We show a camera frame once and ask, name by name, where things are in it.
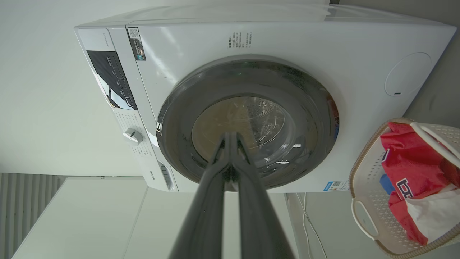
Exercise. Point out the white ribbed radiator panel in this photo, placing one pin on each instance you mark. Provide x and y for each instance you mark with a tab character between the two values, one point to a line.
21	205

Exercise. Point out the red and white garment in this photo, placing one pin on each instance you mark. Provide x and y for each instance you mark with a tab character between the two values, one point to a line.
413	169

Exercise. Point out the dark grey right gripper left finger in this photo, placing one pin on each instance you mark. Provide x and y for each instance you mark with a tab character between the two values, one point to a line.
205	216

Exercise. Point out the white plastic laundry basket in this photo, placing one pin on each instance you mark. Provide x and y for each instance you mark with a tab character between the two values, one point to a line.
373	201

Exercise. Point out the round dark washing machine door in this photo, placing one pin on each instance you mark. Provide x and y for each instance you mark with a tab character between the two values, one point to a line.
302	108

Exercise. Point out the white front-load washing machine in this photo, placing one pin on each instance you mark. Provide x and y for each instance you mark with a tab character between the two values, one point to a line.
287	46

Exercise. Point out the white cabinet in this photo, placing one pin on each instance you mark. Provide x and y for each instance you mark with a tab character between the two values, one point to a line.
93	219

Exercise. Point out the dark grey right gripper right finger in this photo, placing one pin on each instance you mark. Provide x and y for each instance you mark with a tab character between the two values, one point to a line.
258	223

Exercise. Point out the blue item in basket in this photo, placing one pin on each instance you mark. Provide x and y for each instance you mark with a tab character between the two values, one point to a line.
386	183

